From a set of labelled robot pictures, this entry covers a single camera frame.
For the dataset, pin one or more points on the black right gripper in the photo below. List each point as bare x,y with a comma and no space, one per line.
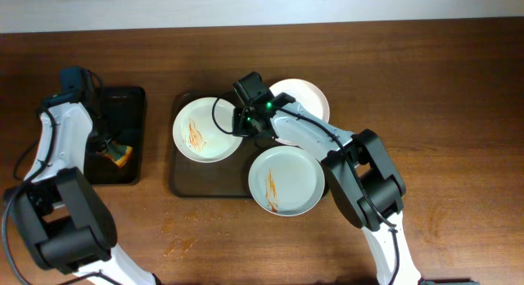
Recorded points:
254,130

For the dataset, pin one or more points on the white plate with sauce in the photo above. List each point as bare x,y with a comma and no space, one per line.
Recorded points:
196,135

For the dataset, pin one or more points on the light blue plate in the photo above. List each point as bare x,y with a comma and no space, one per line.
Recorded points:
286,181

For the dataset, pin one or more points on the orange green sponge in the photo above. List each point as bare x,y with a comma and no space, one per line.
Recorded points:
117,153

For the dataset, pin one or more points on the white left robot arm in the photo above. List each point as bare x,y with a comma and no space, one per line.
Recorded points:
62,221

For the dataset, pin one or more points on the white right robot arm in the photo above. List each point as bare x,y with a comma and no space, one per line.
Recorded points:
368,190

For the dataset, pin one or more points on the brown serving tray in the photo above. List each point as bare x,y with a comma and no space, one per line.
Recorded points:
225,179

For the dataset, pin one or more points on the small black tray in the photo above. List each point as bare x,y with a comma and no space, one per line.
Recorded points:
125,111

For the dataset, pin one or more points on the cream plate with sauce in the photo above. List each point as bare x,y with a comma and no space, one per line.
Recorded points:
307,94

